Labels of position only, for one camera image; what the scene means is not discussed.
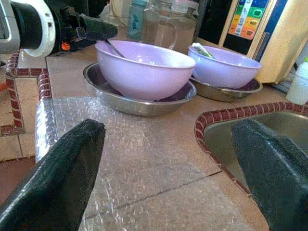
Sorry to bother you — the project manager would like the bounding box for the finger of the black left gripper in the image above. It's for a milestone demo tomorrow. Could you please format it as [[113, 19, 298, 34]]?
[[79, 15, 118, 41]]

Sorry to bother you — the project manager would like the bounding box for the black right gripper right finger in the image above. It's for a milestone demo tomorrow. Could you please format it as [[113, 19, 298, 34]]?
[[231, 119, 308, 231]]

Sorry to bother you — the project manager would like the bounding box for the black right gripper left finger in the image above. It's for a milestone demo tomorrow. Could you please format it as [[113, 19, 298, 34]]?
[[0, 119, 107, 231]]

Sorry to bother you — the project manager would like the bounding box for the metal spoon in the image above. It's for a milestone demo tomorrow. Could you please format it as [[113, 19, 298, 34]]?
[[104, 39, 126, 59]]

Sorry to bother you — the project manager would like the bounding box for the purple plastic bowl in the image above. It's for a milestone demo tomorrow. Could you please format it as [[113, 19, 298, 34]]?
[[95, 39, 197, 101], [187, 44, 262, 90]]

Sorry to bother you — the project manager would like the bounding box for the round steel dish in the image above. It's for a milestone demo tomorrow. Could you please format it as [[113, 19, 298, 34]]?
[[83, 62, 197, 117], [189, 77, 263, 103]]

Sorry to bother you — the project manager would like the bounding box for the teal plastic bottle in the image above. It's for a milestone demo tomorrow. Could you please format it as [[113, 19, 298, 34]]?
[[127, 0, 149, 40]]

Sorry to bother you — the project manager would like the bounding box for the stainless steel sink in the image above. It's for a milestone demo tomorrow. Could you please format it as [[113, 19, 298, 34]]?
[[203, 110, 308, 191]]

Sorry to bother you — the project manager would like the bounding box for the clear bubble wrap sheet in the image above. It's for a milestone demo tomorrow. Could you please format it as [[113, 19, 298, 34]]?
[[35, 96, 241, 231]]

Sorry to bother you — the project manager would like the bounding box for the white bottle with green cap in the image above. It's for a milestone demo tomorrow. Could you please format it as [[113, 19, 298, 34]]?
[[285, 56, 308, 105]]

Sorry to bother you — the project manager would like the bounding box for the white green utensil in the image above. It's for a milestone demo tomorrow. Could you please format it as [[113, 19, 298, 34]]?
[[192, 42, 216, 59]]

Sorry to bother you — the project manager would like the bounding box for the cream water ioniser appliance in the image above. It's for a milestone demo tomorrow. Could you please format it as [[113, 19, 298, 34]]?
[[197, 0, 308, 84]]

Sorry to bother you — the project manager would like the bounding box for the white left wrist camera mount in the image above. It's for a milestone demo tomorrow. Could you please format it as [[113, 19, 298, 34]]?
[[23, 0, 58, 58]]

